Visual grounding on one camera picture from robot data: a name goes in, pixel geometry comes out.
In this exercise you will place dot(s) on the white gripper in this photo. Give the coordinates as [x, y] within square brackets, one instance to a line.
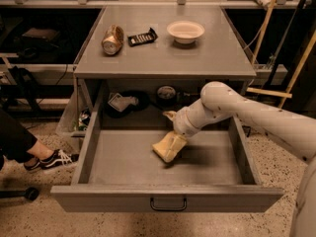
[181, 124]

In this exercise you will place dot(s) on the yellow sponge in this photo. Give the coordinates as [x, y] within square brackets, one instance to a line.
[170, 145]

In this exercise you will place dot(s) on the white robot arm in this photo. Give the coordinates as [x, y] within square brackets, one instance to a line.
[294, 132]

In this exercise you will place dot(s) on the grey open top drawer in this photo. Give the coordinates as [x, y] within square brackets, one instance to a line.
[118, 171]

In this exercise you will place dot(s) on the grey cabinet counter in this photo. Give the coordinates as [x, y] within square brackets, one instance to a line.
[217, 55]

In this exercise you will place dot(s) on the black tape roll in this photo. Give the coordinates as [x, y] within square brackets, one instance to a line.
[166, 96]

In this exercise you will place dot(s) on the crumpled chip bag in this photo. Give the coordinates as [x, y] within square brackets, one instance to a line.
[120, 103]

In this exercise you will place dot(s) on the white paper bowl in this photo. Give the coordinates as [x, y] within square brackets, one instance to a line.
[185, 32]

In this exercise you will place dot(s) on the clear plastic bin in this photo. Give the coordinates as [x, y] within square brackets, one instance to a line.
[68, 126]

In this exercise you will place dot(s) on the crushed soda can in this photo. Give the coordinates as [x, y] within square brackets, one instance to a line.
[113, 40]

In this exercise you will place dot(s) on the black white sneaker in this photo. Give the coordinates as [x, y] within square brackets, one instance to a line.
[59, 158]

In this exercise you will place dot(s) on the black chair caster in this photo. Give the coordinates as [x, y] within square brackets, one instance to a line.
[29, 193]

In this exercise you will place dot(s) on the black drawer handle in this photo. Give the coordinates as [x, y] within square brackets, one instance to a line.
[168, 204]

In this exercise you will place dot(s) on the wooden easel frame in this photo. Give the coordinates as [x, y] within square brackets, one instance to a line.
[272, 65]

